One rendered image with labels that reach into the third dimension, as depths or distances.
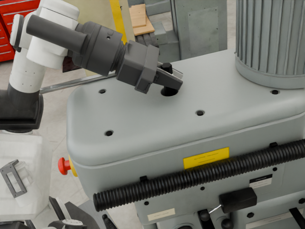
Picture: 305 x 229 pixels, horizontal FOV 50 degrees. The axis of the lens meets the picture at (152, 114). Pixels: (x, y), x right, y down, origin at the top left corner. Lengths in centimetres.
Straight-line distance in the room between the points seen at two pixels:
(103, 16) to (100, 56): 181
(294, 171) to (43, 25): 60
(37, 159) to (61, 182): 223
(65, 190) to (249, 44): 274
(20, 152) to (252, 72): 71
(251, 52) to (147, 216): 40
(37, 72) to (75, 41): 40
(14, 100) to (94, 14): 146
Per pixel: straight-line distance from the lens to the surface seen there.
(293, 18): 61
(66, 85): 77
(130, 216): 284
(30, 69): 96
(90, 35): 61
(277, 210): 88
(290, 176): 82
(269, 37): 63
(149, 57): 63
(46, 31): 59
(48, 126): 404
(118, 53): 62
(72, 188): 320
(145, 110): 64
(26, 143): 107
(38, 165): 108
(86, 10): 240
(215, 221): 87
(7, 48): 573
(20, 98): 103
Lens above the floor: 227
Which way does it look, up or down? 37 degrees down
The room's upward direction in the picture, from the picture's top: 11 degrees counter-clockwise
